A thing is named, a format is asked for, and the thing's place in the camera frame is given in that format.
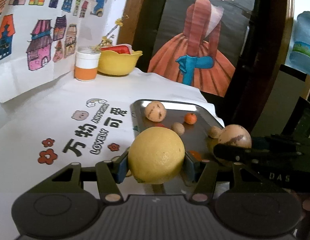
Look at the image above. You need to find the red object in bowl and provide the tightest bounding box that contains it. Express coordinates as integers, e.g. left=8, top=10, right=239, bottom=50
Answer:
left=100, top=44, right=132, bottom=54

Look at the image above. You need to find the brown kiwi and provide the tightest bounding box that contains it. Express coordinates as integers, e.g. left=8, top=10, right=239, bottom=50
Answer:
left=171, top=122, right=185, bottom=136
left=208, top=126, right=223, bottom=139

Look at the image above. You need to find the blue water jug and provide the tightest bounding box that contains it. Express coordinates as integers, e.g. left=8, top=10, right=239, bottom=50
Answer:
left=290, top=11, right=310, bottom=75

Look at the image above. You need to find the yellow plastic bowl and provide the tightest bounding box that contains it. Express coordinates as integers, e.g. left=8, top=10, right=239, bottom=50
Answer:
left=98, top=50, right=143, bottom=76

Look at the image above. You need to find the orange dress painting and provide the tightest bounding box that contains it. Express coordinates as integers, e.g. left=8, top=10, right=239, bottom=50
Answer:
left=148, top=0, right=255, bottom=96

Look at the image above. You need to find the right hand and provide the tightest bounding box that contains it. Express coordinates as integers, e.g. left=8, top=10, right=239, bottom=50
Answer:
left=291, top=191, right=310, bottom=211

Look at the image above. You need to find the yellow lemon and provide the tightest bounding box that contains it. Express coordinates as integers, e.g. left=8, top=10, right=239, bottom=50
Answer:
left=128, top=127, right=185, bottom=184

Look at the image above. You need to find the houses drawing paper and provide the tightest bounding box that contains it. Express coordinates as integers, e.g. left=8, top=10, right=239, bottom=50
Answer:
left=0, top=0, right=81, bottom=103

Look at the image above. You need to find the small orange tangerine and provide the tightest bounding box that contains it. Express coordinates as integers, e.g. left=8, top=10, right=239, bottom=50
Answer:
left=184, top=113, right=197, bottom=125

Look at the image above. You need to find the yellow flower twig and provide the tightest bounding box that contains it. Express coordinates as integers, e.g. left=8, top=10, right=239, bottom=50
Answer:
left=93, top=14, right=130, bottom=51

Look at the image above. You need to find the white printed tablecloth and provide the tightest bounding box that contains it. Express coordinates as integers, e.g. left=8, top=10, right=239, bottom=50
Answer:
left=0, top=69, right=215, bottom=239

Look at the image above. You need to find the metal baking tray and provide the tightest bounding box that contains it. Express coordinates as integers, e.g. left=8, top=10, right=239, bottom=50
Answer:
left=128, top=99, right=222, bottom=194

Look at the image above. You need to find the brown wooden door frame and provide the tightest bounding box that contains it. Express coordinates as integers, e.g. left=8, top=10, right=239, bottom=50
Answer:
left=117, top=0, right=144, bottom=45

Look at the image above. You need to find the striped tan melon fruit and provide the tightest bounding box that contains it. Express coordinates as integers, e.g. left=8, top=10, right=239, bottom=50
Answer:
left=144, top=101, right=167, bottom=122

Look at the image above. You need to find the white and orange cup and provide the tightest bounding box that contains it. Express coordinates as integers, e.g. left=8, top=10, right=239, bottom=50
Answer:
left=74, top=46, right=101, bottom=81

